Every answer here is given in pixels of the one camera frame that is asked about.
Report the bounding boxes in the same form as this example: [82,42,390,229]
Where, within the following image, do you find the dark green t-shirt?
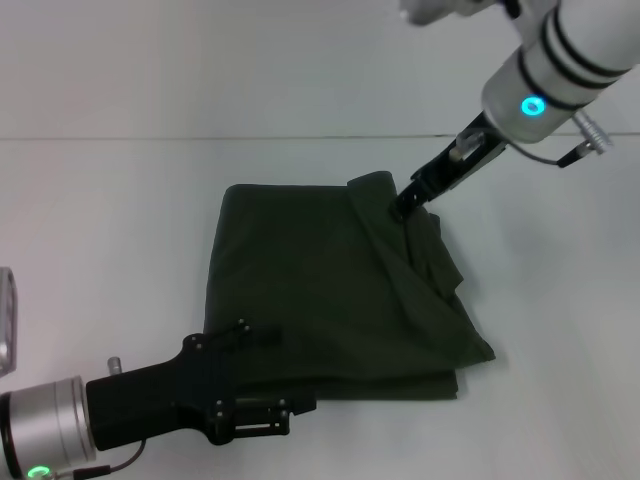
[204,169,497,404]

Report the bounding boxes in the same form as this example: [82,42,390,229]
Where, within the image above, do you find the arm cable with plug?
[47,438,149,476]
[519,112,615,170]

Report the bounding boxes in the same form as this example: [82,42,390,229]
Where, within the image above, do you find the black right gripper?
[390,112,511,221]

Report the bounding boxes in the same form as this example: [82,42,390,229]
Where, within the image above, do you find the left arm cable with plug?
[47,438,149,476]

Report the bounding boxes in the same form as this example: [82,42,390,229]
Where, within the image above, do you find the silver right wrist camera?
[398,0,521,25]

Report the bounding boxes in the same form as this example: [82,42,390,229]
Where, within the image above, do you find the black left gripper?
[85,317,319,452]

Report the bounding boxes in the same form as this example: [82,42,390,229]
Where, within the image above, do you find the right arm cable with plug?
[519,112,615,170]

